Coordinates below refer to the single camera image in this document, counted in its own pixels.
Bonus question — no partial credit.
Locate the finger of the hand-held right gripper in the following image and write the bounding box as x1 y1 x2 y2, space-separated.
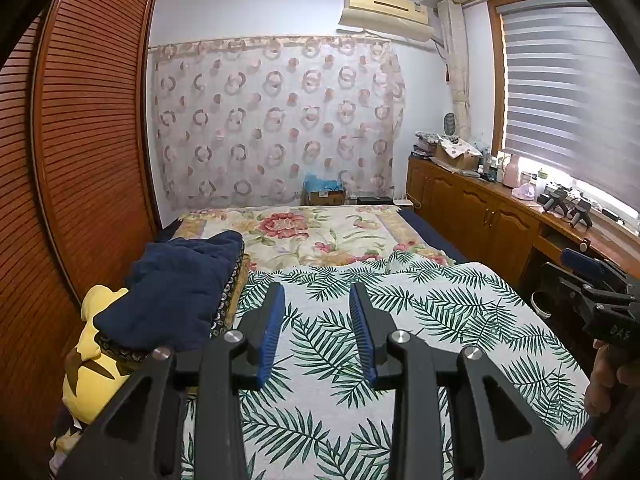
560 247 631 287
542 261 599 322

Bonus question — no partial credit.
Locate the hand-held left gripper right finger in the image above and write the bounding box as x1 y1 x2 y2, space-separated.
348 282 581 480

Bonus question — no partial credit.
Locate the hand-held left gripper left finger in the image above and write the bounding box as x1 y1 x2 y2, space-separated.
57 281 287 480

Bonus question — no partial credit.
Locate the navy blue t-shirt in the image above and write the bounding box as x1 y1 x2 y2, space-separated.
92 230 245 353

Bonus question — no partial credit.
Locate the person's right hand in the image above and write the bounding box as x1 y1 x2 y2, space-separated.
584 340 625 417

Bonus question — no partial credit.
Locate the white round bin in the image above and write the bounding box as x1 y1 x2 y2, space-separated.
530 290 556 318

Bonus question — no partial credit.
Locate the palm leaf printed blanket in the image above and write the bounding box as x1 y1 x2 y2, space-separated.
180 250 591 480

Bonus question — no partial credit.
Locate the dark circle-patterned folded quilt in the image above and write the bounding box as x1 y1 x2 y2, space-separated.
95 240 246 362

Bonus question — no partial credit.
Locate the mustard yellow folded blanket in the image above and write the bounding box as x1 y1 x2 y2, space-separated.
232 254 251 311

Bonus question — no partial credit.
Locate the floral printed blanket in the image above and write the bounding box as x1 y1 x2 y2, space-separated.
170 205 456 271

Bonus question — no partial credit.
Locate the wooden cabinet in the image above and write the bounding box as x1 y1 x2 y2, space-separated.
406 155 640 306

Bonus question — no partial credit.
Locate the pink jug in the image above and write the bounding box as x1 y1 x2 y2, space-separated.
502 154 522 188

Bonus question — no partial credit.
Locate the red striped garment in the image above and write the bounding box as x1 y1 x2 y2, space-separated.
567 440 606 476

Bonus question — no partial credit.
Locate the cardboard box with blue bag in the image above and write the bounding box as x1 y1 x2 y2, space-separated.
304 172 347 206

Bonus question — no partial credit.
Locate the open cardboard box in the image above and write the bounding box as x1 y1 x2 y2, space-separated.
434 136 483 171

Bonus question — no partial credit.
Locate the striped window blind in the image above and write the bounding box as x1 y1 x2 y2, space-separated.
500 0 640 211

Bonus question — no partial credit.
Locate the yellow plush toy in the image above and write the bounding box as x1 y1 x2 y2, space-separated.
52 285 146 456

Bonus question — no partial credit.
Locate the stack of books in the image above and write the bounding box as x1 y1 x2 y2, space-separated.
411 131 443 158

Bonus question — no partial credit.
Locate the sheer circle-patterned curtain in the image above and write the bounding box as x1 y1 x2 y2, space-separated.
149 35 407 211

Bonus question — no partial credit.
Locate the beige tied curtain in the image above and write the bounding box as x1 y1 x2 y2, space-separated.
437 0 473 141

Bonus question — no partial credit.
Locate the wooden louvered wardrobe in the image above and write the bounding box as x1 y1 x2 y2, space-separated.
0 0 163 480

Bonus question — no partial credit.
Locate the wooden window frame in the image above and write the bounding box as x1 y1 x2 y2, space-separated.
487 0 640 241

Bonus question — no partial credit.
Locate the wall air conditioner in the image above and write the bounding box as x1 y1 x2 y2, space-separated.
337 0 433 43

